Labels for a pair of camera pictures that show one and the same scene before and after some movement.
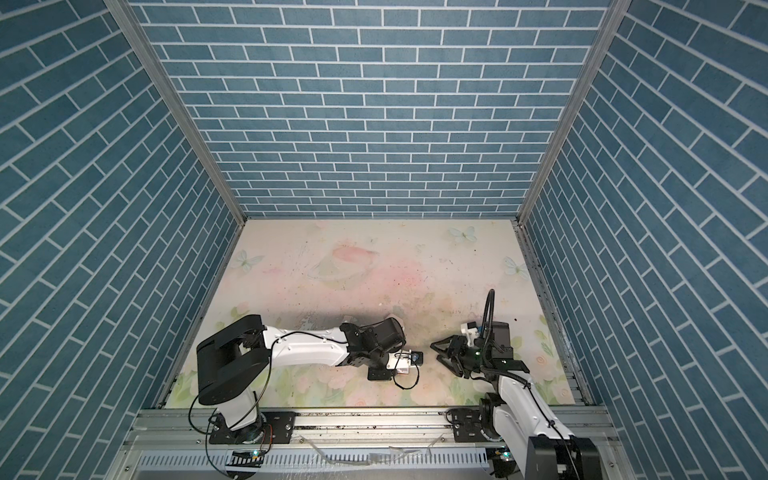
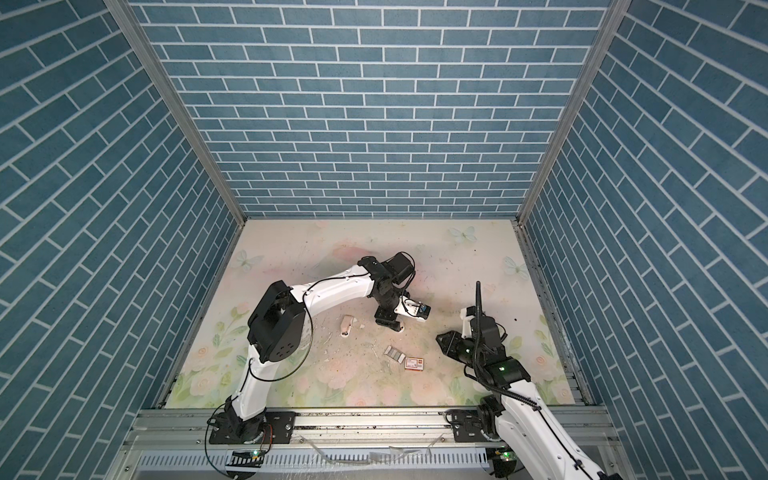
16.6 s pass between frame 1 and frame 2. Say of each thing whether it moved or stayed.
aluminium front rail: stayed
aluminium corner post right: stayed
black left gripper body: moved
